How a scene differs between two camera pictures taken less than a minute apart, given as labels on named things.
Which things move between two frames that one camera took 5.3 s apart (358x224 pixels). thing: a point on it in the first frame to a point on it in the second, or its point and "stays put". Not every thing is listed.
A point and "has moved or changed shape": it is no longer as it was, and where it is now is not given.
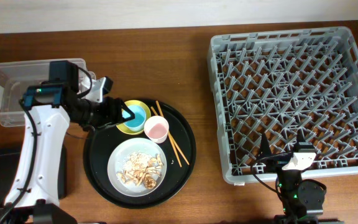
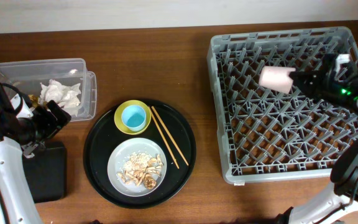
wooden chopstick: (170, 134) has moved or changed shape
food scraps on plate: (140, 168) stays put
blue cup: (138, 122) stays put
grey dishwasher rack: (276, 83) stays put
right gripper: (277, 161) to (319, 83)
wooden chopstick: (170, 140) to (150, 111)
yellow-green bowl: (123, 128) stays put
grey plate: (118, 157) stays put
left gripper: (113, 114) to (51, 126)
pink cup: (156, 128) to (276, 78)
